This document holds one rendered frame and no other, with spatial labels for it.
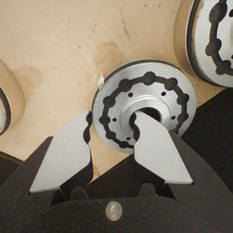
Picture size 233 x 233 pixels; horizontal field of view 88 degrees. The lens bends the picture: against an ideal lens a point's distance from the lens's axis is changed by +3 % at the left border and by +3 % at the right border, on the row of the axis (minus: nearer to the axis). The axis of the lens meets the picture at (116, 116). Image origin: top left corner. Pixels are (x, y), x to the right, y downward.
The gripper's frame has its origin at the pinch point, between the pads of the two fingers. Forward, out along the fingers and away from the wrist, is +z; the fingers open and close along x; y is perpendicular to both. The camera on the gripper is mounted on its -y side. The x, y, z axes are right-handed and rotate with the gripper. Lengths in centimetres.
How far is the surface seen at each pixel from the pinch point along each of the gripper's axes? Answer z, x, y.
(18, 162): 1.8, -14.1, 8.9
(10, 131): 2.1, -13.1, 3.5
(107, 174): 1.6, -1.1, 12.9
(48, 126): 2.1, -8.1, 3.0
